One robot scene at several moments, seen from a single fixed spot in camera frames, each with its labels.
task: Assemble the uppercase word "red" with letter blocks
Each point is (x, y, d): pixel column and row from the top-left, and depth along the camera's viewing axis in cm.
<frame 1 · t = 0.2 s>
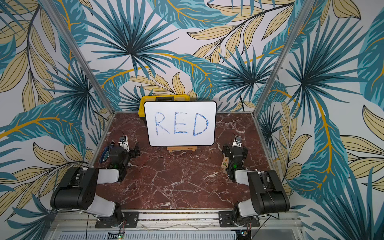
left hand: (130, 145, 93), fingers open
right hand: (236, 144, 91), fingers open
white dry-erase board: (181, 123, 90), point 20 cm above the table
yellow tool case: (156, 98, 108), point 17 cm above the table
wooden board easel: (182, 148, 97), point 5 cm above the table

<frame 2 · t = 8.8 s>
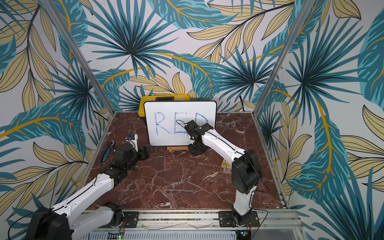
left hand: (145, 148, 84), fingers open
right hand: (197, 151, 86), fingers open
the named things where they were.

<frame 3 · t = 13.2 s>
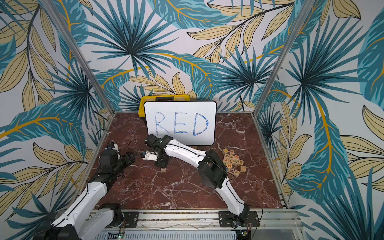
left hand: (129, 156, 85), fingers open
right hand: (161, 160, 87), fingers open
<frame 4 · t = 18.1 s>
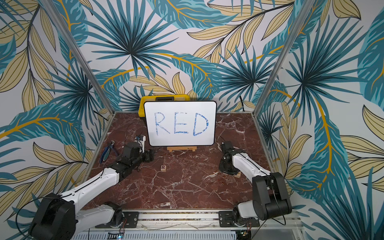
left hand: (150, 151, 86), fingers open
right hand: (225, 170, 89), fingers open
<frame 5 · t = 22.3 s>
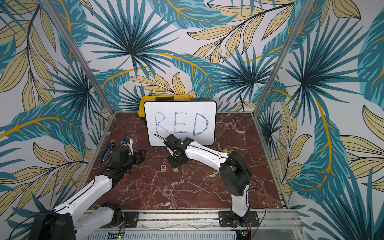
left hand: (140, 153, 86), fingers open
right hand: (174, 163, 85), fingers open
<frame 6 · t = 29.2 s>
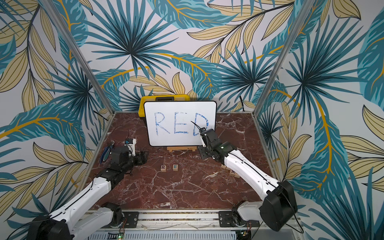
left hand: (144, 154, 84), fingers open
right hand: (204, 148, 82), fingers open
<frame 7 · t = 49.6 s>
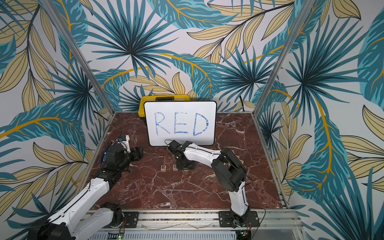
left hand: (138, 149, 83), fingers open
right hand: (184, 167, 90), fingers open
